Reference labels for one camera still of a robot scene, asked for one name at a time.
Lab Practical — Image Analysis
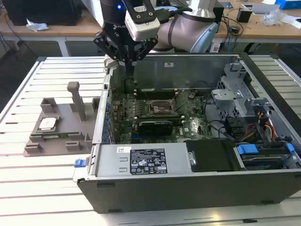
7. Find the black connector block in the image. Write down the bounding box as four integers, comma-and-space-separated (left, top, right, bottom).
224, 116, 243, 142

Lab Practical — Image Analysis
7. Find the wooden desk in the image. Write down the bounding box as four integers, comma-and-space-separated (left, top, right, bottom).
0, 9, 151, 57
211, 2, 301, 44

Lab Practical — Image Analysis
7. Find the large black box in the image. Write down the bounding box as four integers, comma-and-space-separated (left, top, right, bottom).
4, 0, 83, 26

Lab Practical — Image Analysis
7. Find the black hard disk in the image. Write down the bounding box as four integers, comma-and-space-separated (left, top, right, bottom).
239, 154, 284, 170

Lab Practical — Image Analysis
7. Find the small black box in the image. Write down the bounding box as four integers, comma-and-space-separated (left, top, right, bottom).
236, 8, 253, 23

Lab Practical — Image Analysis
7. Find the grey metal drive cage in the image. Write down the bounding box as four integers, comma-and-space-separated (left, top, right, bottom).
211, 63, 271, 123

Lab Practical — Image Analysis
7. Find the black camera cable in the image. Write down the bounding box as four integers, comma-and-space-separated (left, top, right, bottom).
155, 6, 193, 24

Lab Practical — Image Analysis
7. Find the black plastic shroud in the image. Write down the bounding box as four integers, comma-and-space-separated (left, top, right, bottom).
185, 140, 246, 172

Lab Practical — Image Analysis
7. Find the grey case handle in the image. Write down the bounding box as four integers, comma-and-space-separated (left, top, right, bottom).
104, 55, 118, 69

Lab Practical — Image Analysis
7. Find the coloured wire bundle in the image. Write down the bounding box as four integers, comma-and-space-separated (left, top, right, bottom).
243, 110, 277, 142

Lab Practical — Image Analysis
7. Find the crumpled white paper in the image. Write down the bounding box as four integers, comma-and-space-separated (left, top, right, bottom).
26, 18, 49, 32

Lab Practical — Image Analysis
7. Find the silver power supply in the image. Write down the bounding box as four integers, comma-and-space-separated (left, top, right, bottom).
95, 144, 196, 177

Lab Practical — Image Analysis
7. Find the black open PC case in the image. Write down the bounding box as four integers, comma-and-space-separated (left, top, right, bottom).
72, 52, 301, 214

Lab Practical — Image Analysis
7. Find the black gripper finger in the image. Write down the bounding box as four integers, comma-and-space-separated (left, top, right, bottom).
129, 37, 158, 76
93, 30, 130, 76

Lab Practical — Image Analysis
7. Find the clear plastic bag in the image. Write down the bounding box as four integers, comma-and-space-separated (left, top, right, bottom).
261, 9, 287, 25

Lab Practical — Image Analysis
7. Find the grey flat device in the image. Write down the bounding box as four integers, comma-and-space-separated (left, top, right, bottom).
241, 3, 280, 15

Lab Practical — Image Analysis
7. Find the blue disk carrier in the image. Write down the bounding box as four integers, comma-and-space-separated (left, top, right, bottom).
236, 142, 296, 170

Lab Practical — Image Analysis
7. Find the CPU socket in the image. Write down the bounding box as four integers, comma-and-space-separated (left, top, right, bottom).
148, 98, 177, 114

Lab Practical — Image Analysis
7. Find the green motherboard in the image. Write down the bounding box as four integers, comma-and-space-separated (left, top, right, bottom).
110, 90, 212, 144

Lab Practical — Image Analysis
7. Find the blue box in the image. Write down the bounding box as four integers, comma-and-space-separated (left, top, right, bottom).
275, 0, 301, 10

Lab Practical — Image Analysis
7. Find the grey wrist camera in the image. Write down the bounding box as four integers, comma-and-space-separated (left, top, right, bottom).
123, 0, 161, 42

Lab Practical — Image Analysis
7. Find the silver CPU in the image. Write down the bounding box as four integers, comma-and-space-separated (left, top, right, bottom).
39, 117, 58, 131

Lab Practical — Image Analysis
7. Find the black graphics card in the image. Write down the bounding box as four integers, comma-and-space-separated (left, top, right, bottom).
119, 120, 173, 137

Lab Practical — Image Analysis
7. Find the green RAM stick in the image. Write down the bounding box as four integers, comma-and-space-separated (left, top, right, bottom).
42, 133, 70, 139

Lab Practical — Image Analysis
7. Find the grey parts rack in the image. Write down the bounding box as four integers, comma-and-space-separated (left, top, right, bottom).
23, 81, 102, 157

